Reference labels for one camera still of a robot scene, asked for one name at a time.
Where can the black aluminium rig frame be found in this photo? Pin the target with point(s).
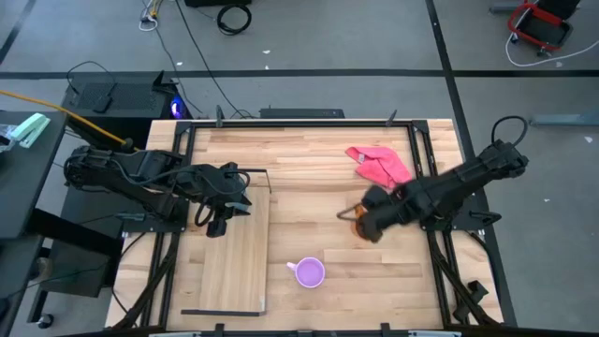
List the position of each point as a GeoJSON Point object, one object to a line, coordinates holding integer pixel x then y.
{"type": "Point", "coordinates": [304, 124]}

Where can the black equipment stand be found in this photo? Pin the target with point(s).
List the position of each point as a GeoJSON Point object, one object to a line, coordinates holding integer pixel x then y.
{"type": "Point", "coordinates": [75, 271]}

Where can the orange faceted cup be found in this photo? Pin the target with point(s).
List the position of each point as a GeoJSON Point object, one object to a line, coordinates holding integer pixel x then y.
{"type": "Point", "coordinates": [359, 229]}

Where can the red-framed black cart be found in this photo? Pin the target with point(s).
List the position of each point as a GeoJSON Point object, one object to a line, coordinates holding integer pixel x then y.
{"type": "Point", "coordinates": [543, 30]}

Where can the flat black box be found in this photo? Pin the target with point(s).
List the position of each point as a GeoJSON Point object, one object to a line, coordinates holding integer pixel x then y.
{"type": "Point", "coordinates": [299, 113]}

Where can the grey metal bar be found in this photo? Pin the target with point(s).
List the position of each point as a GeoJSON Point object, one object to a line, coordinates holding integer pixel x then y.
{"type": "Point", "coordinates": [566, 119]}

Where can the mint green stapler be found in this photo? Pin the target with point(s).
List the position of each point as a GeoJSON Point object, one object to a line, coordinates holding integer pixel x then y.
{"type": "Point", "coordinates": [30, 130]}

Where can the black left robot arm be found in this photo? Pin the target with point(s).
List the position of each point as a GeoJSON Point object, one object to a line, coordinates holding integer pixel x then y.
{"type": "Point", "coordinates": [117, 168]}

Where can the black desk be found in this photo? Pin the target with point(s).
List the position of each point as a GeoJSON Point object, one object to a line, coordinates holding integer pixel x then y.
{"type": "Point", "coordinates": [28, 187]}

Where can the pink plastic mug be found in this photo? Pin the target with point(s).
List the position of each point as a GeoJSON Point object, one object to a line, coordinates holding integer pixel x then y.
{"type": "Point", "coordinates": [306, 272]}

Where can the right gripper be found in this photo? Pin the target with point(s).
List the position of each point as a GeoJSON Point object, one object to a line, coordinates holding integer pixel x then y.
{"type": "Point", "coordinates": [381, 213]}

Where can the black computer case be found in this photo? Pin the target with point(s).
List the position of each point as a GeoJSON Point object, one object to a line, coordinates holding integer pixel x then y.
{"type": "Point", "coordinates": [117, 96]}

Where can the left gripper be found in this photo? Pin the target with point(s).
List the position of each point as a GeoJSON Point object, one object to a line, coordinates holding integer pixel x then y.
{"type": "Point", "coordinates": [215, 185]}

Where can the pink cloth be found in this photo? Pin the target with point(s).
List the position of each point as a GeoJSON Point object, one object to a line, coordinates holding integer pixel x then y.
{"type": "Point", "coordinates": [381, 166]}

